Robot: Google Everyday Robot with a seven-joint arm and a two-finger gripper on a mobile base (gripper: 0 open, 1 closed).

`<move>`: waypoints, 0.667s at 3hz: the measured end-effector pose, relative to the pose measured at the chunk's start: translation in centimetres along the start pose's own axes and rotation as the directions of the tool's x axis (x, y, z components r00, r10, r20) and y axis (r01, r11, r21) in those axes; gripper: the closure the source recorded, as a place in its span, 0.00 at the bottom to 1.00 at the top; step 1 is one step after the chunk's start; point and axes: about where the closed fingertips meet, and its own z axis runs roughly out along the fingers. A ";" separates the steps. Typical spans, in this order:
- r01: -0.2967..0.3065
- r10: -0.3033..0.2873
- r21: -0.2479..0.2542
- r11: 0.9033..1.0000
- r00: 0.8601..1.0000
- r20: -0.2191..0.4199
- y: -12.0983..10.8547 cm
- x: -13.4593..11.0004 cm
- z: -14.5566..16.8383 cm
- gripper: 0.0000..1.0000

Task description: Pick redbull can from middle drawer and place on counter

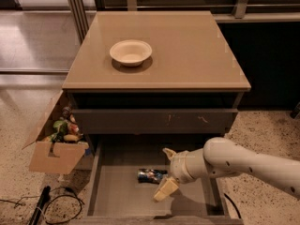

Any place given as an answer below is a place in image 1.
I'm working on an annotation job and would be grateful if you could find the black cable on floor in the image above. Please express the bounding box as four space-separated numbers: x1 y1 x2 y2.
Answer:
0 186 85 225

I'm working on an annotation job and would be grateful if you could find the yellow banana toy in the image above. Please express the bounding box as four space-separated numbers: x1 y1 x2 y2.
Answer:
64 134 81 143

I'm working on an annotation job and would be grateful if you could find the green snack bag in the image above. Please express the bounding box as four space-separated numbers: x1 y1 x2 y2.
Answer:
52 120 68 143

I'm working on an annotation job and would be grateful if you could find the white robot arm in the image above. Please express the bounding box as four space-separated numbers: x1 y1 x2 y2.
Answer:
153 137 300 203

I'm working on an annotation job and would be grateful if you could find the grey drawer cabinet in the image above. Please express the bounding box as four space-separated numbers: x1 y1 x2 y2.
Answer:
62 10 252 225

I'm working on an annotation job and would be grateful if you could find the black cable behind drawer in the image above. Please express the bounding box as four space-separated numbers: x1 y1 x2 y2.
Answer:
223 192 242 219

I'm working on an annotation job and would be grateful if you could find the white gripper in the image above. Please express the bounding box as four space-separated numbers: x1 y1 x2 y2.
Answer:
153 148 195 203

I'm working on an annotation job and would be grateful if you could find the crushed redbull can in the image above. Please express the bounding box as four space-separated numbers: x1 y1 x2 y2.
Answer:
137 169 168 184

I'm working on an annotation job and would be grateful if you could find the white paper bowl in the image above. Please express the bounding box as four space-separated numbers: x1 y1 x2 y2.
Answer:
110 39 153 67

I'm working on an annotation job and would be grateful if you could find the black stick tool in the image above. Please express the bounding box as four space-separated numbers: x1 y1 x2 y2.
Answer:
28 186 51 225

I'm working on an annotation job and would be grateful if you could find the red snack packet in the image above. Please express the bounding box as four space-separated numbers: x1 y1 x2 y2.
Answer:
67 123 79 135

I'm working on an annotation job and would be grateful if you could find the closed grey top drawer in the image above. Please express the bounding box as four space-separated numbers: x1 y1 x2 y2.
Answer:
73 109 238 134

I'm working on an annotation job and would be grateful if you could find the open grey middle drawer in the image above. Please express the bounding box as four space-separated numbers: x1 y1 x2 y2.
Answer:
72 135 244 225

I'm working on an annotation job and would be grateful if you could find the open cardboard box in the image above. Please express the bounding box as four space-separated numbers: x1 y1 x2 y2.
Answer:
23 91 91 174

